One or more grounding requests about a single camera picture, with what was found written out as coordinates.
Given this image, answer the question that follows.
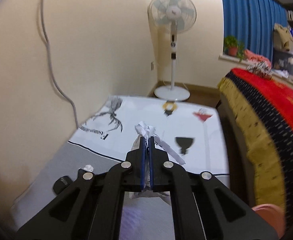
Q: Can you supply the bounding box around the grey wall cable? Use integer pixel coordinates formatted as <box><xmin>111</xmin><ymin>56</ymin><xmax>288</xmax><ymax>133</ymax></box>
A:
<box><xmin>37</xmin><ymin>0</ymin><xmax>80</xmax><ymax>129</ymax></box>

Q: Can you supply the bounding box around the grey storage bin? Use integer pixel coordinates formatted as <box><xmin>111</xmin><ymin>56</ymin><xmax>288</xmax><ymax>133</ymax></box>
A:
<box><xmin>272</xmin><ymin>49</ymin><xmax>293</xmax><ymax>79</ymax></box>

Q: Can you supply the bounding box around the potted green plant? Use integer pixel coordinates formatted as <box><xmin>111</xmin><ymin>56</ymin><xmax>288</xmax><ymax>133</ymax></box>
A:
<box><xmin>223</xmin><ymin>35</ymin><xmax>245</xmax><ymax>61</ymax></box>

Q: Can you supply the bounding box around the pink trash bin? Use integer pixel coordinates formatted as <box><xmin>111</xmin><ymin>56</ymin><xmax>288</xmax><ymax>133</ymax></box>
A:
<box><xmin>252</xmin><ymin>204</ymin><xmax>286</xmax><ymax>238</ymax></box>

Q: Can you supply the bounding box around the white tissue wad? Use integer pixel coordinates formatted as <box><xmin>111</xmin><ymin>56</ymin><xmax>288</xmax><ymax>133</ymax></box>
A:
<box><xmin>82</xmin><ymin>165</ymin><xmax>94</xmax><ymax>173</ymax></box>

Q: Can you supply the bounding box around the zebra striped cloth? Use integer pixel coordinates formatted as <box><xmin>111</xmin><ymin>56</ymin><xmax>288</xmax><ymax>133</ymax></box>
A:
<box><xmin>247</xmin><ymin>62</ymin><xmax>272</xmax><ymax>80</ymax></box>

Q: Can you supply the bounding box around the grey table cloth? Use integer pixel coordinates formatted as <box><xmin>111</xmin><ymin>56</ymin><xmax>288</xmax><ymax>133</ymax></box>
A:
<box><xmin>12</xmin><ymin>96</ymin><xmax>229</xmax><ymax>239</ymax></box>

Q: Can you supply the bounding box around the red patterned bed blanket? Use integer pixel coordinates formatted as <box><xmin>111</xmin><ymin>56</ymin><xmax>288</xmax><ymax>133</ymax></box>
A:
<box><xmin>216</xmin><ymin>67</ymin><xmax>293</xmax><ymax>221</ymax></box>

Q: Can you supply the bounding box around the white paper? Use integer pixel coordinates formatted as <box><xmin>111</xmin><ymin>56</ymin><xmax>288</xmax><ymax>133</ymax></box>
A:
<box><xmin>129</xmin><ymin>121</ymin><xmax>185</xmax><ymax>205</ymax></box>

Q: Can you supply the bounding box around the blue curtain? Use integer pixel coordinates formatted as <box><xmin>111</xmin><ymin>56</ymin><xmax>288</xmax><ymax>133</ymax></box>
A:
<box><xmin>222</xmin><ymin>0</ymin><xmax>287</xmax><ymax>60</ymax></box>

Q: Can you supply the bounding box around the white standing fan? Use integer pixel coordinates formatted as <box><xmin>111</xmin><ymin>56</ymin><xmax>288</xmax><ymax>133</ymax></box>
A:
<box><xmin>147</xmin><ymin>0</ymin><xmax>197</xmax><ymax>101</ymax></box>

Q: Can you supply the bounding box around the pink folded cloth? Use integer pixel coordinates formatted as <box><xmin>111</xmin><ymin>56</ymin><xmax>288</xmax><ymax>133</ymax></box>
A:
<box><xmin>244</xmin><ymin>49</ymin><xmax>272</xmax><ymax>68</ymax></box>

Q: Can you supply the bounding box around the black velcro strap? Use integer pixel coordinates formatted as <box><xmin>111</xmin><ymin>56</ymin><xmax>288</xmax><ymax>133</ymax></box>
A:
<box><xmin>53</xmin><ymin>175</ymin><xmax>73</xmax><ymax>196</ymax></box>

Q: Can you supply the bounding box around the tan jacket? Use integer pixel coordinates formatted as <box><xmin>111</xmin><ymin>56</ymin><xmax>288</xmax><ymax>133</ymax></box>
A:
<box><xmin>273</xmin><ymin>23</ymin><xmax>293</xmax><ymax>53</ymax></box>

